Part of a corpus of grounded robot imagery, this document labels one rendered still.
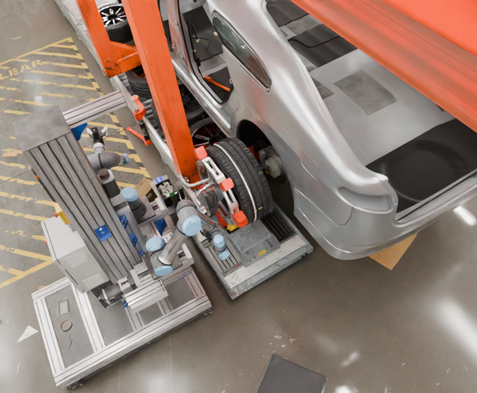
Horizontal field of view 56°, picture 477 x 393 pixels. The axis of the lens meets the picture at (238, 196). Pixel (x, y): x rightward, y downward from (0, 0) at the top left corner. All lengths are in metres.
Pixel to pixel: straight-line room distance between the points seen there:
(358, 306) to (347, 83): 1.83
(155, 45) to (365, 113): 1.70
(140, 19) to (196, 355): 2.46
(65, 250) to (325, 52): 3.05
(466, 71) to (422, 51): 0.09
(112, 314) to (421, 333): 2.41
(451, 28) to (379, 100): 2.90
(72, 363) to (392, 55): 3.34
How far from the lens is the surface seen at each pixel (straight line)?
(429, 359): 3.82
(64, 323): 3.96
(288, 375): 3.29
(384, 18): 0.99
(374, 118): 3.71
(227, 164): 3.14
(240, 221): 3.19
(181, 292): 3.75
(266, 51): 2.92
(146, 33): 2.89
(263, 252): 3.86
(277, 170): 3.45
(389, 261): 4.09
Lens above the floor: 3.51
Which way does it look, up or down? 52 degrees down
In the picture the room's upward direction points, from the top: 9 degrees counter-clockwise
